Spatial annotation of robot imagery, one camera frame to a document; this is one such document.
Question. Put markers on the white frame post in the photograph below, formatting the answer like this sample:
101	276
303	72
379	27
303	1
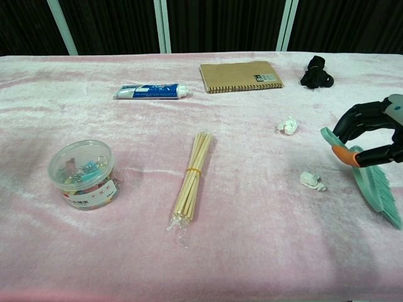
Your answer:
163	28
63	28
286	28

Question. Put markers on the black curtain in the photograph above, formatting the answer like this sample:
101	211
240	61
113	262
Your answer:
220	25

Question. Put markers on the pink plush table cover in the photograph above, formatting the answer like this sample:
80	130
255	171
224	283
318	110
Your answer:
252	236

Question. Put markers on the wrapped wooden stick bundle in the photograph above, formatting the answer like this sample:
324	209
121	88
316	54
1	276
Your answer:
200	151

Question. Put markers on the white paper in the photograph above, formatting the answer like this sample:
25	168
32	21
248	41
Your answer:
288	125

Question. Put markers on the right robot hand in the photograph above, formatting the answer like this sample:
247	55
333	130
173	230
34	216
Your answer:
382	116

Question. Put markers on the teal hand brush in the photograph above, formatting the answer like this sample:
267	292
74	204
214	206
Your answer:
387	195

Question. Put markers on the clear jar of binder clips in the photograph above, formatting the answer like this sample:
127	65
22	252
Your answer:
91	195

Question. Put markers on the white small clip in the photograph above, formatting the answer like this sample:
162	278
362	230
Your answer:
310	179

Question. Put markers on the brown spiral notebook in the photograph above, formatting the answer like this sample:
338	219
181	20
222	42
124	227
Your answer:
233	75

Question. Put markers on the yellow rubber band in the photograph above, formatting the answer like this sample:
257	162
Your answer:
193	170

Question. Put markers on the blue white toothpaste tube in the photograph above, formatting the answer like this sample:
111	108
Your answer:
151	91

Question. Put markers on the black tied fabric bundle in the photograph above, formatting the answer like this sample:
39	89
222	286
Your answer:
315	78

